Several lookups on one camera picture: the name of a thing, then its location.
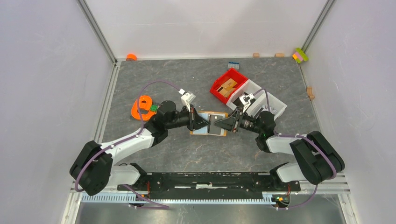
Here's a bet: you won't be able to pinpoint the grey credit card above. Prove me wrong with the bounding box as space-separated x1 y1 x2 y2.
209 114 225 135

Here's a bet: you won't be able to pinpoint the black wallet in bin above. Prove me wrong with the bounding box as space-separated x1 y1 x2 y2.
233 94 247 108

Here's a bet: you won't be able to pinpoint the red plastic bin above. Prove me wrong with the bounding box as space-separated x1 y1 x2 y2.
210 68 248 104

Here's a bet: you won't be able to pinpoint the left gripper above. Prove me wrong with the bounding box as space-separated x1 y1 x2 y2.
165 104 210 131

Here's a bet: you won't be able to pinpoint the blue lego brick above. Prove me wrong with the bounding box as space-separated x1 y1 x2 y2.
227 62 240 70

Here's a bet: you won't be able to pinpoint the white bin near red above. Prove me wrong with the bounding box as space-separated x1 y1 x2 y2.
226 79 265 110

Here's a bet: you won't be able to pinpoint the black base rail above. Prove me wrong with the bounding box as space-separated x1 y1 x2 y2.
131 172 301 200

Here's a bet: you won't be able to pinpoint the green lego brick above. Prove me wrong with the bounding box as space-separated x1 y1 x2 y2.
150 105 158 112

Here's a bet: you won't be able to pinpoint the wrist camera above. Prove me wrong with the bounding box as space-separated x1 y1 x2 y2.
239 93 256 113
178 89 196 111

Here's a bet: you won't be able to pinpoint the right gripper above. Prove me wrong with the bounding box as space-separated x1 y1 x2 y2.
214 106 263 134

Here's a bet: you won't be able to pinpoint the white bin far right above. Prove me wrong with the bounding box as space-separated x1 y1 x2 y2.
246 91 287 119

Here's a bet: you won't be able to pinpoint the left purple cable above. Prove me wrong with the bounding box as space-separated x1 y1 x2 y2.
74 81 183 210

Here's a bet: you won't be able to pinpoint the wooden block on rail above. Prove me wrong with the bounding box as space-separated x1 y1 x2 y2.
306 86 315 100

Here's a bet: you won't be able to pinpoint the colourful block stack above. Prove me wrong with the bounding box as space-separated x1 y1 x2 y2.
292 48 309 64

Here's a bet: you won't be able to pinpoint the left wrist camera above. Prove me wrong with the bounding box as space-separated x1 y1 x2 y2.
178 89 196 111

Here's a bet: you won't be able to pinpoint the orange card holder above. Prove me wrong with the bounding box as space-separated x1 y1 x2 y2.
190 111 229 137

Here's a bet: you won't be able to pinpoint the cards in white bin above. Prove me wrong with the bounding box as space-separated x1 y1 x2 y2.
262 105 277 115

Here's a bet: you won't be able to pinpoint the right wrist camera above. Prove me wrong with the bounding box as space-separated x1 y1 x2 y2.
239 93 256 113

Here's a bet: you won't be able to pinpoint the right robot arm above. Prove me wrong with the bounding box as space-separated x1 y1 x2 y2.
214 108 345 190

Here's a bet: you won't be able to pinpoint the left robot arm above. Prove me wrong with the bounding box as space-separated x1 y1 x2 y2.
69 100 210 196

